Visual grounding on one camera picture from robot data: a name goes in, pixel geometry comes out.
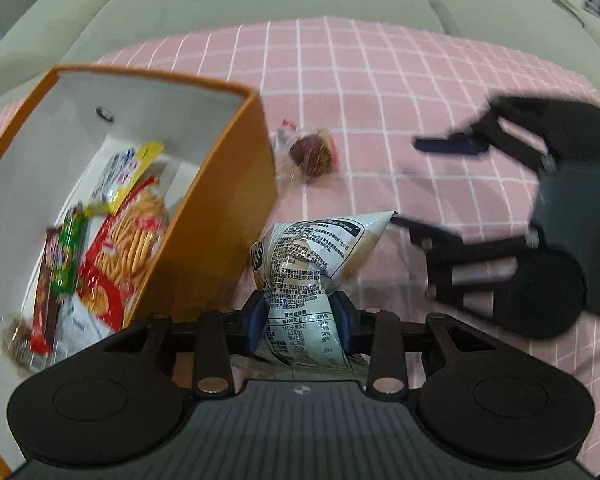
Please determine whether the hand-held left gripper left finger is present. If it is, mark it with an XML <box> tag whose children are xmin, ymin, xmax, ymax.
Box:
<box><xmin>97</xmin><ymin>290</ymin><xmax>271</xmax><ymax>396</ymax></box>

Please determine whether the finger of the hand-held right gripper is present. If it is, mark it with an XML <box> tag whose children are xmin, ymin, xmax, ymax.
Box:
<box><xmin>412</xmin><ymin>96</ymin><xmax>558</xmax><ymax>175</ymax></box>
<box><xmin>390</xmin><ymin>215</ymin><xmax>541</xmax><ymax>312</ymax></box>

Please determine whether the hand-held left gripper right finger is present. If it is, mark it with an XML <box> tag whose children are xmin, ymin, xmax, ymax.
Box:
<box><xmin>332</xmin><ymin>294</ymin><xmax>483</xmax><ymax>397</ymax></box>

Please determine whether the white puffy snack bag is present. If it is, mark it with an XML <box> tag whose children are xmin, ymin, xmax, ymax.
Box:
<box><xmin>230</xmin><ymin>210</ymin><xmax>396</xmax><ymax>382</ymax></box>

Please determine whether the orange cardboard box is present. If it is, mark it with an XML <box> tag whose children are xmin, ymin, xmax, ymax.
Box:
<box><xmin>0</xmin><ymin>64</ymin><xmax>281</xmax><ymax>480</ymax></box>

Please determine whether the red fries snack bag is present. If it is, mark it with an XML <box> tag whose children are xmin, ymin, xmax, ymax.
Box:
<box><xmin>77</xmin><ymin>175</ymin><xmax>171</xmax><ymax>333</ymax></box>

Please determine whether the green snack packet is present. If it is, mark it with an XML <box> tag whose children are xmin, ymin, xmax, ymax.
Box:
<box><xmin>50</xmin><ymin>202</ymin><xmax>93</xmax><ymax>296</ymax></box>

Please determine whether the white and blue snack packet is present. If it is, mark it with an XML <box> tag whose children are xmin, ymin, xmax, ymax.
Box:
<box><xmin>87</xmin><ymin>141</ymin><xmax>166</xmax><ymax>213</ymax></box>

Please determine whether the brown biscuit packet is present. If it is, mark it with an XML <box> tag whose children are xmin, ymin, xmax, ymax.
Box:
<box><xmin>30</xmin><ymin>225</ymin><xmax>63</xmax><ymax>356</ymax></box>

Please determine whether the small clear-wrapped snack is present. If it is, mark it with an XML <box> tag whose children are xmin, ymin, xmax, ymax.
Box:
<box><xmin>0</xmin><ymin>315</ymin><xmax>48</xmax><ymax>373</ymax></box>

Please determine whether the pink checked blanket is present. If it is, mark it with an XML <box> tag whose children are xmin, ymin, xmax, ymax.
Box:
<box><xmin>0</xmin><ymin>15</ymin><xmax>600</xmax><ymax>480</ymax></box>

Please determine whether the wrapped chocolate candy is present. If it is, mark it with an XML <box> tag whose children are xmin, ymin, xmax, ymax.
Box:
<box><xmin>272</xmin><ymin>119</ymin><xmax>341</xmax><ymax>191</ymax></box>

